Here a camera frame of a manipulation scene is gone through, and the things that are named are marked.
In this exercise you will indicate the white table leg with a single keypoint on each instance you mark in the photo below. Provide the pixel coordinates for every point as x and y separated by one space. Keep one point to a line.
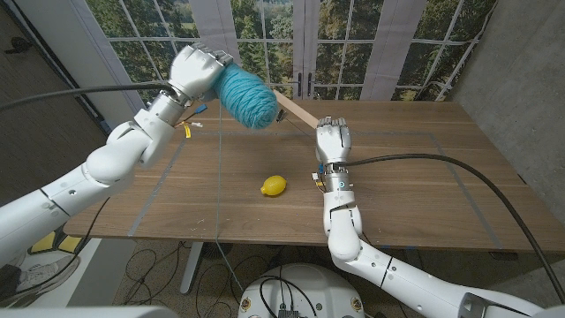
192 269

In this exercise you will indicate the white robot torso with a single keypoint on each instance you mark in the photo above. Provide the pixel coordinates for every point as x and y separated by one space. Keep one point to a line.
300 291

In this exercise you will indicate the teal yarn skein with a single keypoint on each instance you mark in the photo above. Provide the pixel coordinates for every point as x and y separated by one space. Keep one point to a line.
245 97

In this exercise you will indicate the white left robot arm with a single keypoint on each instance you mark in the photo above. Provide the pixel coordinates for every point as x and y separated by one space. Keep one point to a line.
115 159

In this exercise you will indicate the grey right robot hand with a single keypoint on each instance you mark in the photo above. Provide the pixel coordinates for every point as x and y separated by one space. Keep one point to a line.
333 141

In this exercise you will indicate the wooden stick clip hanger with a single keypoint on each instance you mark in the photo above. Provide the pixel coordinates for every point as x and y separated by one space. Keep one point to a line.
296 108

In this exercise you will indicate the grey white sneaker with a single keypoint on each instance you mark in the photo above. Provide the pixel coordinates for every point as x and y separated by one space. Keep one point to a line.
39 276

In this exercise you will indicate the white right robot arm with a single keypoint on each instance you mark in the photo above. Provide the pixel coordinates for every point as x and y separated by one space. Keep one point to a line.
344 229

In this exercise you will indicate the white floor board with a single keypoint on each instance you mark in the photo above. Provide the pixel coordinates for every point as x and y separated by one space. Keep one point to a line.
106 274

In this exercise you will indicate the yellow toy lemon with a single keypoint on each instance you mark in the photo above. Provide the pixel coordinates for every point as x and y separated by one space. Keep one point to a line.
273 185

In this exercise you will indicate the yellow black foot pedal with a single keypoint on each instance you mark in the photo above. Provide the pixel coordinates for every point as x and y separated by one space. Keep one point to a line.
70 244
44 244

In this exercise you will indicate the dark ribbed round disc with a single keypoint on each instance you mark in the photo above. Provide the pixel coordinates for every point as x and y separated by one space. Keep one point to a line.
217 250

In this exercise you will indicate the dark trouser leg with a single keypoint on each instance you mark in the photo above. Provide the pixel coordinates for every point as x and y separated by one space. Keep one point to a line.
9 278

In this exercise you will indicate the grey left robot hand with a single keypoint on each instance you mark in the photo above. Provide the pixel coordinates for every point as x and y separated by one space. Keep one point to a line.
196 73

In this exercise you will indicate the printed forest window backdrop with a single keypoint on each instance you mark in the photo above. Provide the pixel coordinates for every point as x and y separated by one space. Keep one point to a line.
353 44

